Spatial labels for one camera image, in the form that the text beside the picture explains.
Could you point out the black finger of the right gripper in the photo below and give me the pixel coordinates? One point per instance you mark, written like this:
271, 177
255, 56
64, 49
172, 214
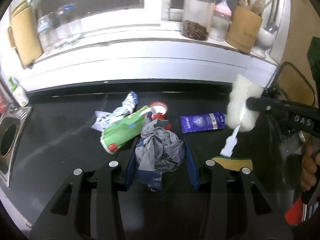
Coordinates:
293, 116

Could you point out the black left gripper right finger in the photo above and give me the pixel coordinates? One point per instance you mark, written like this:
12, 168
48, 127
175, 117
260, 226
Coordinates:
238, 206

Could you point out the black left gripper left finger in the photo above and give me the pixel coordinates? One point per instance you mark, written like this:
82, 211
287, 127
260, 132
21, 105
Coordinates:
68, 213

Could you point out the white bottle brush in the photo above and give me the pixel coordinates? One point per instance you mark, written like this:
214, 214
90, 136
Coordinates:
238, 117

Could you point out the purple toothpaste tube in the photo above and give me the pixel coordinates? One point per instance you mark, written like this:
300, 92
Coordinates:
202, 122

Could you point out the grey paper bag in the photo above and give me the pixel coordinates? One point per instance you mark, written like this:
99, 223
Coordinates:
158, 151

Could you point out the green paper cup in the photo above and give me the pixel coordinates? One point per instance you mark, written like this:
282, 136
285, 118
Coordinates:
114, 137

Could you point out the red plastic lid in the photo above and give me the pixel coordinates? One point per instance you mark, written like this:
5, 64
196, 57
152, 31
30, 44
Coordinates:
157, 115

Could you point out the blue white wrapper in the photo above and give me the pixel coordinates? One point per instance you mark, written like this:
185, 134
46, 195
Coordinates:
105, 120

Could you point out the person's hand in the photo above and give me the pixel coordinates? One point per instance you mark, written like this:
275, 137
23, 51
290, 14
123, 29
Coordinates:
310, 165

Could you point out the yellow green sponge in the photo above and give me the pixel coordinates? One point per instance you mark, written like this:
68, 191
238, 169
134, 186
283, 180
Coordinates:
234, 164

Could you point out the large wooden board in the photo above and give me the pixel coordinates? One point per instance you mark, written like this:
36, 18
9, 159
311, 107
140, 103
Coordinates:
297, 84

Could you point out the bamboo utensil holder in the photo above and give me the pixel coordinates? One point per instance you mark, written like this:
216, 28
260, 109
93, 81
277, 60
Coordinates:
244, 29

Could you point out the steel sink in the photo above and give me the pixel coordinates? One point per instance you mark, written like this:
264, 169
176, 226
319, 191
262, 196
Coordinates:
12, 126

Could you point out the pink baby bottle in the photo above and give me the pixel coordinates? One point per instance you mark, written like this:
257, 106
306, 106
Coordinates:
220, 21

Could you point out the green cap soap bottle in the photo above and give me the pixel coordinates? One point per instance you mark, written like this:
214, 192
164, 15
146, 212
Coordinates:
18, 92

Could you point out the glass jar with beans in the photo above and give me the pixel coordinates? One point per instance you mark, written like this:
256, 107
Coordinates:
196, 19

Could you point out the wooden cutting board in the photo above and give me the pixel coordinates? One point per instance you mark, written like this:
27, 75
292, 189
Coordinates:
22, 34

